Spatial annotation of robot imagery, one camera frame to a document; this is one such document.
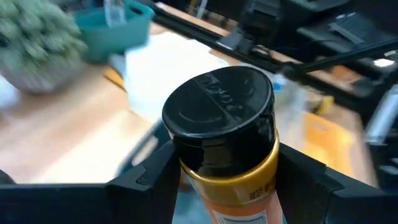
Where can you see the clear plastic container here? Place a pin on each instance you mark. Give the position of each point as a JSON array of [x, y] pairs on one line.
[[292, 93]]

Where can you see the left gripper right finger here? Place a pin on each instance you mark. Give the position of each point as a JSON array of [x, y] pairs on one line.
[[326, 205]]

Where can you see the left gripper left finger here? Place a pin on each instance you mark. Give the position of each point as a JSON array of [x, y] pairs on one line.
[[93, 205]]

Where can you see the white bottle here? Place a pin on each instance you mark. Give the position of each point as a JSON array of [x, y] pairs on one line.
[[115, 12]]

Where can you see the yellow-capped spice bottle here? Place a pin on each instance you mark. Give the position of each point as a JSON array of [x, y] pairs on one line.
[[323, 104]]

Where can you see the black aluminium table frame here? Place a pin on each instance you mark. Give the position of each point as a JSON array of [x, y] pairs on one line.
[[199, 32]]

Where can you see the thin yellow stick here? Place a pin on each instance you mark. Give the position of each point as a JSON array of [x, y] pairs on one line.
[[113, 77]]

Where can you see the green succulent plant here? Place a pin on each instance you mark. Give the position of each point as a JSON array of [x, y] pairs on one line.
[[34, 40]]

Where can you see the small yellow plastic bin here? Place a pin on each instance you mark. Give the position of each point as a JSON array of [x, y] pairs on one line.
[[329, 143]]

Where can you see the light teal plastic bin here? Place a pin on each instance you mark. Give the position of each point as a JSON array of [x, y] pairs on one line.
[[115, 40]]

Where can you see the white crumpled sheet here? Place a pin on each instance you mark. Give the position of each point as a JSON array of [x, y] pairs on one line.
[[168, 68]]

